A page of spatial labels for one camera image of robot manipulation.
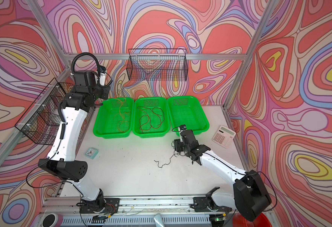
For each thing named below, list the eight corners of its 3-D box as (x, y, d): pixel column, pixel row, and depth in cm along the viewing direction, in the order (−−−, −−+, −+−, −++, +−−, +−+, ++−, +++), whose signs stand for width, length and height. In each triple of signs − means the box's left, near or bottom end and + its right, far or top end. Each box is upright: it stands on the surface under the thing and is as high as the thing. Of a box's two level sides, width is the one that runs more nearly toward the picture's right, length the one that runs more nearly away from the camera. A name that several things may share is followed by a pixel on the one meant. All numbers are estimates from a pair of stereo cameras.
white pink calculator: (211, 140, 100) (212, 138, 98) (219, 126, 108) (220, 124, 106) (228, 149, 96) (229, 147, 94) (235, 134, 103) (236, 132, 101)
